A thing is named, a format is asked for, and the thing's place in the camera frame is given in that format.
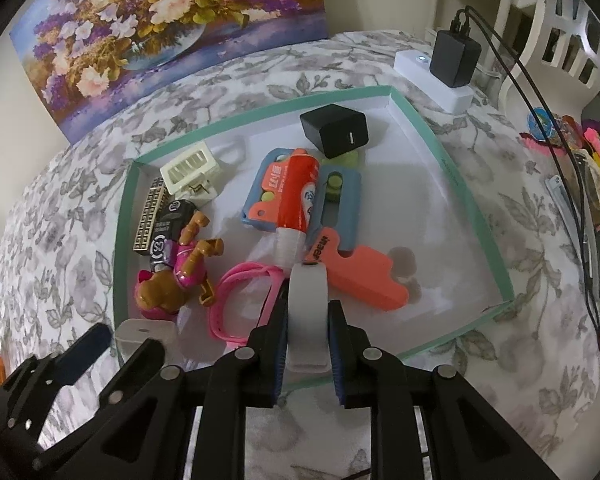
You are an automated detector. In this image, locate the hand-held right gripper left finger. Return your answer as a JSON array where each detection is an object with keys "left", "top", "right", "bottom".
[{"left": 87, "top": 282, "right": 291, "bottom": 480}]

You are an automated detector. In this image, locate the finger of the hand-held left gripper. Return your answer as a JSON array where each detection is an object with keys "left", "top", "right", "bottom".
[
  {"left": 0, "top": 323, "right": 114, "bottom": 429},
  {"left": 30, "top": 338, "right": 167, "bottom": 470}
]

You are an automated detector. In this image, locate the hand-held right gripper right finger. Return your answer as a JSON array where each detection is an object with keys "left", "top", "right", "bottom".
[{"left": 327, "top": 300, "right": 556, "bottom": 480}]

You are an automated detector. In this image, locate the white charger block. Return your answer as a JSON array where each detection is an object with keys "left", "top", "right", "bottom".
[{"left": 114, "top": 317, "right": 178, "bottom": 361}]

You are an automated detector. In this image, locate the brown dog toy figure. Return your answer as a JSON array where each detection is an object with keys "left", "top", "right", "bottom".
[{"left": 135, "top": 210, "right": 225, "bottom": 321}]

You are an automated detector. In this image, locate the red tube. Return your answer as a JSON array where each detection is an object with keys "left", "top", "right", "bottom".
[{"left": 274, "top": 152, "right": 321, "bottom": 266}]

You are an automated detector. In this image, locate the blue and orange toy gun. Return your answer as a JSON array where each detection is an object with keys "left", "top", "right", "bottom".
[{"left": 241, "top": 147, "right": 301, "bottom": 233}]

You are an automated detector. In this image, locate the teal cardboard box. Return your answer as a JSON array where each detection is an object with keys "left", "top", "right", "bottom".
[{"left": 112, "top": 85, "right": 515, "bottom": 391}]

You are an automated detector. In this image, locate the cream hair claw clip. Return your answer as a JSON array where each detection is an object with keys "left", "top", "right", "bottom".
[{"left": 160, "top": 141, "right": 223, "bottom": 204}]

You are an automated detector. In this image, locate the black cube charger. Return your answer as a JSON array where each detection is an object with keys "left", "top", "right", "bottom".
[{"left": 300, "top": 104, "right": 370, "bottom": 159}]

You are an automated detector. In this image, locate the white power strip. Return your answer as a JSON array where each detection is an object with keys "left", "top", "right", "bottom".
[{"left": 393, "top": 50, "right": 473, "bottom": 111}]

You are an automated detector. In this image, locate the round blue sticker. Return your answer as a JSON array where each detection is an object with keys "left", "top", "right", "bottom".
[{"left": 526, "top": 110, "right": 556, "bottom": 141}]

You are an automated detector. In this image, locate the black plugged-in charger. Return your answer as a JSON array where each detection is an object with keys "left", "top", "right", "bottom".
[{"left": 429, "top": 30, "right": 482, "bottom": 88}]

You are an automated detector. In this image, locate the flower painting poster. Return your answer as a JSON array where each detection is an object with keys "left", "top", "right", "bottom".
[{"left": 9, "top": 0, "right": 328, "bottom": 145}]

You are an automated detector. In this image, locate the black cable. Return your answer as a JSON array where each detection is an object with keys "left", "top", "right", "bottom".
[{"left": 450, "top": 5, "right": 600, "bottom": 346}]

